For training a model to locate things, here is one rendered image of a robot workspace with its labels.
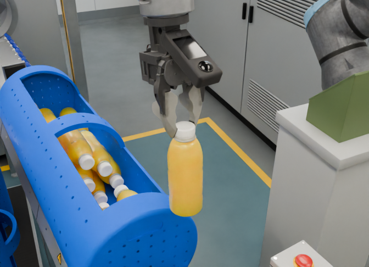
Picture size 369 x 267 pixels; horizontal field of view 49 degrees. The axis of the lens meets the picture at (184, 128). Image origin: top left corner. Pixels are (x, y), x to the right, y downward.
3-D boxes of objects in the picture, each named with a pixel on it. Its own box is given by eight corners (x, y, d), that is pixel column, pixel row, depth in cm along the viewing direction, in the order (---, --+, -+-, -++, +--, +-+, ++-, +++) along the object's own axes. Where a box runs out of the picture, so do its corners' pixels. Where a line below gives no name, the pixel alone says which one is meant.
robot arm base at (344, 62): (356, 85, 141) (345, 59, 143) (398, 64, 124) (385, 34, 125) (312, 97, 135) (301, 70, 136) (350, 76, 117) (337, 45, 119)
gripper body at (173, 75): (175, 74, 79) (169, 10, 74) (202, 83, 72) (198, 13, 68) (141, 84, 75) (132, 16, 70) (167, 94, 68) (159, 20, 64)
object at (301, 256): (303, 254, 90) (303, 250, 89) (315, 265, 87) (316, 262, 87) (291, 261, 88) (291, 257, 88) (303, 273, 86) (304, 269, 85)
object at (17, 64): (30, 90, 195) (23, 60, 187) (32, 93, 192) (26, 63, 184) (9, 95, 191) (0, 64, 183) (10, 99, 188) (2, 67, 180)
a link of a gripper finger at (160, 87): (173, 111, 74) (176, 62, 71) (179, 113, 72) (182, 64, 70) (151, 113, 71) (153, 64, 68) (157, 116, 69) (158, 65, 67)
